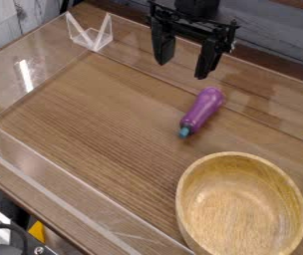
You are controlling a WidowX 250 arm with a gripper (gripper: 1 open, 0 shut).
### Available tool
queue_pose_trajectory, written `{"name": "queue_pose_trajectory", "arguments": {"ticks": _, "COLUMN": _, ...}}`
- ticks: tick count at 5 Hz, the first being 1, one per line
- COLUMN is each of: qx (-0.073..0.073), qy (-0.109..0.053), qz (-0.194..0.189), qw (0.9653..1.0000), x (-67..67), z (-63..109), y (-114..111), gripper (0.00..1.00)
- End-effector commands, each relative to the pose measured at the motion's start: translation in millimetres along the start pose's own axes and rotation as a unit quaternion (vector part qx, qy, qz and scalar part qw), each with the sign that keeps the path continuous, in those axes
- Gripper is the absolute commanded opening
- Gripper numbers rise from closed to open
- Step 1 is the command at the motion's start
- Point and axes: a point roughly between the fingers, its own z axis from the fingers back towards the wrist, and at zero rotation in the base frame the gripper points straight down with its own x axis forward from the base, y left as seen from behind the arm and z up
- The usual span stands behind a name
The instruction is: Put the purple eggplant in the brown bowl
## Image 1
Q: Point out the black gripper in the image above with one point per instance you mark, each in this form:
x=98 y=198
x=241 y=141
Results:
x=191 y=18

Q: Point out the purple toy eggplant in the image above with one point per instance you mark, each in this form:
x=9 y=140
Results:
x=206 y=105

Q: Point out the brown wooden bowl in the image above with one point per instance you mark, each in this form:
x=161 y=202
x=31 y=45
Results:
x=238 y=206

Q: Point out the clear acrylic tray walls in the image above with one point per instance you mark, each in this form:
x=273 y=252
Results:
x=91 y=156

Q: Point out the yellow sticker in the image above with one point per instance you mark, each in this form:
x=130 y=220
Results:
x=38 y=231

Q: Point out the black device with screw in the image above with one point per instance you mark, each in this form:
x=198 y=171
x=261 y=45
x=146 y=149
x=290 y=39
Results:
x=24 y=244

